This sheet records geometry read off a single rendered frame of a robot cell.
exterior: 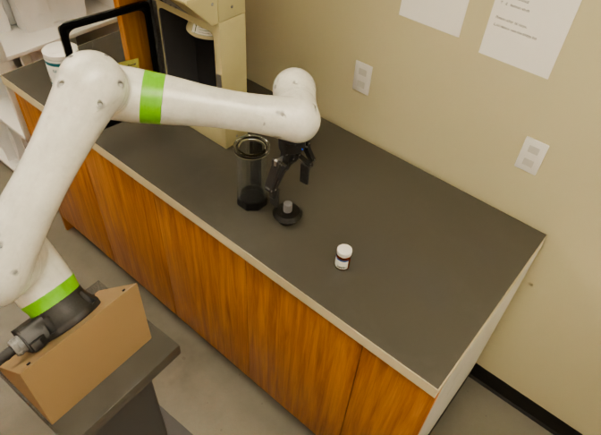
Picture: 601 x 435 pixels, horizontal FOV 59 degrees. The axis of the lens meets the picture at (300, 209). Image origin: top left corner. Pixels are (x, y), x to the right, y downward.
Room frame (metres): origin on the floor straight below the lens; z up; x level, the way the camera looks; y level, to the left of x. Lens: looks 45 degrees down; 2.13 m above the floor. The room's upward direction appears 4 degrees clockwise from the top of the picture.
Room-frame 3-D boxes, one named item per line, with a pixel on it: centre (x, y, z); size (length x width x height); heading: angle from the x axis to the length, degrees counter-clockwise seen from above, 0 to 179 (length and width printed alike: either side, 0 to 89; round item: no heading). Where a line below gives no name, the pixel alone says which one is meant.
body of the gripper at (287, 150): (1.17, 0.04, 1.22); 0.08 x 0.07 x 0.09; 143
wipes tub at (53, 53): (1.84, 0.98, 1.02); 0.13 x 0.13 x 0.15
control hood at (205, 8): (1.54, 0.44, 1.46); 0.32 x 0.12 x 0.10; 53
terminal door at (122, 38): (1.55, 0.65, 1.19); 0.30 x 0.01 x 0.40; 136
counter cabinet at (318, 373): (1.53, 0.23, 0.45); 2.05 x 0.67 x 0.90; 53
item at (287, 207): (1.17, 0.04, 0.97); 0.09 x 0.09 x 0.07
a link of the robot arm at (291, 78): (1.16, 0.04, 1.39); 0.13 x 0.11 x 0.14; 7
